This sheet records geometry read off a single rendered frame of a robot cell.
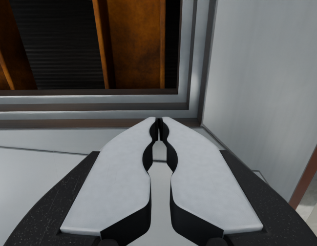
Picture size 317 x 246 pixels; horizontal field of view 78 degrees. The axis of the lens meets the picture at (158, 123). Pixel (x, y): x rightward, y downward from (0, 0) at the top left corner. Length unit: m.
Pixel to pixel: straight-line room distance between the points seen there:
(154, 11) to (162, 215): 0.24
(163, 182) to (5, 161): 0.13
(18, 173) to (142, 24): 0.22
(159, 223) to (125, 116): 0.12
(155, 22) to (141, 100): 0.16
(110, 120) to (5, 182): 0.11
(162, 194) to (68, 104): 0.11
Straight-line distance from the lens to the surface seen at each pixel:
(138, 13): 0.30
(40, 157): 0.18
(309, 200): 0.59
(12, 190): 0.22
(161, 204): 0.20
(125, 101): 0.16
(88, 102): 0.17
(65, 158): 0.17
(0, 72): 0.39
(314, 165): 0.26
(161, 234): 0.23
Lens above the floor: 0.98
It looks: 60 degrees down
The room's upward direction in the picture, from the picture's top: 179 degrees clockwise
